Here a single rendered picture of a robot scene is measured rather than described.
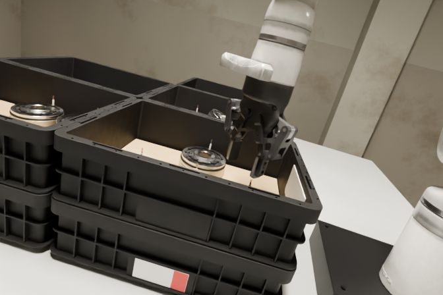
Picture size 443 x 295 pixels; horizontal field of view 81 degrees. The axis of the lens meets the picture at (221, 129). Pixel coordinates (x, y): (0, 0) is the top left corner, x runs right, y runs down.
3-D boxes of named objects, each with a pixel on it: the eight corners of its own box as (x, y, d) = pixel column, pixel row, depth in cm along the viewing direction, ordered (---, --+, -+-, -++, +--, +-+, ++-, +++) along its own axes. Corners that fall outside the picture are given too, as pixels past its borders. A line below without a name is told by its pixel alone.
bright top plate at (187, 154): (228, 157, 63) (229, 154, 62) (220, 174, 53) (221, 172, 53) (189, 144, 64) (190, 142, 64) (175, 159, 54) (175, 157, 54)
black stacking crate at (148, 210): (279, 183, 66) (293, 143, 63) (295, 279, 38) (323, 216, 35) (133, 141, 69) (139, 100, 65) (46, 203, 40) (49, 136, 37)
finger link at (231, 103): (242, 99, 46) (240, 132, 47) (235, 99, 48) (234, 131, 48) (231, 98, 44) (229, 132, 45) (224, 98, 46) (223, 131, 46)
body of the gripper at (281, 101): (308, 85, 39) (287, 141, 42) (267, 71, 45) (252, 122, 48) (277, 79, 34) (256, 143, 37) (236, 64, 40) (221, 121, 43)
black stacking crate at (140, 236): (267, 218, 70) (281, 179, 66) (273, 332, 41) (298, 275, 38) (127, 176, 72) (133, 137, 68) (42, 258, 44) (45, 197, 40)
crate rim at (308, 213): (291, 149, 64) (295, 140, 63) (320, 228, 35) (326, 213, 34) (138, 107, 66) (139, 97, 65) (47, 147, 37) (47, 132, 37)
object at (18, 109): (72, 110, 66) (72, 108, 65) (45, 122, 56) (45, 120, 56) (31, 101, 65) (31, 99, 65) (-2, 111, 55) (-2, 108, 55)
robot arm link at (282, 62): (215, 65, 38) (226, 21, 36) (265, 75, 45) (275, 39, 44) (259, 81, 32) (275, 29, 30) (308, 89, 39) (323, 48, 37)
